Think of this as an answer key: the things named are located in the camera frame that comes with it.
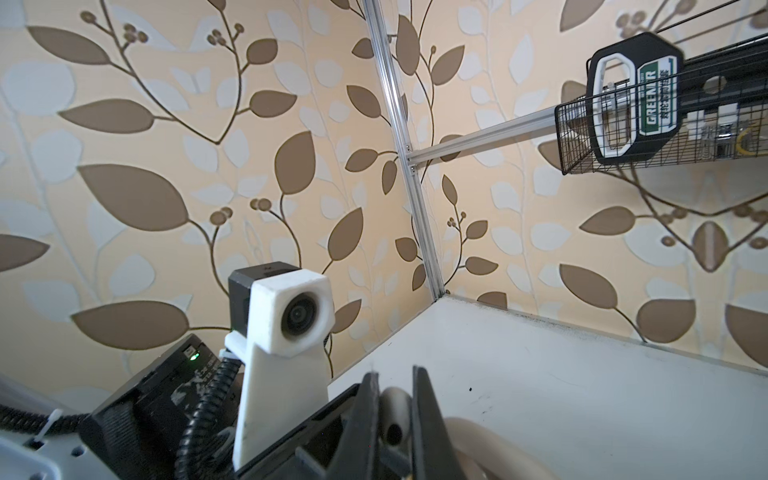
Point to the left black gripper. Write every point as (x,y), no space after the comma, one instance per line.
(306,451)

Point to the white earbud charging case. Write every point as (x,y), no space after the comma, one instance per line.
(483,450)

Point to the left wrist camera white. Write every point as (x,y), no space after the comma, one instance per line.
(280,316)

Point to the white earbud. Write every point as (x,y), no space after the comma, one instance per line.
(395,416)

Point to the black socket set holder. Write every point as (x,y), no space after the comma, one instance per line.
(642,91)

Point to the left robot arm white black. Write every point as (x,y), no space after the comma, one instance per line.
(176,421)

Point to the back wire basket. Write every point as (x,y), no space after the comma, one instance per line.
(750,140)

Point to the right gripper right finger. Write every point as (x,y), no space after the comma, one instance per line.
(432,432)

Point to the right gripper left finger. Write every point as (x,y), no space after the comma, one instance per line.
(356,453)

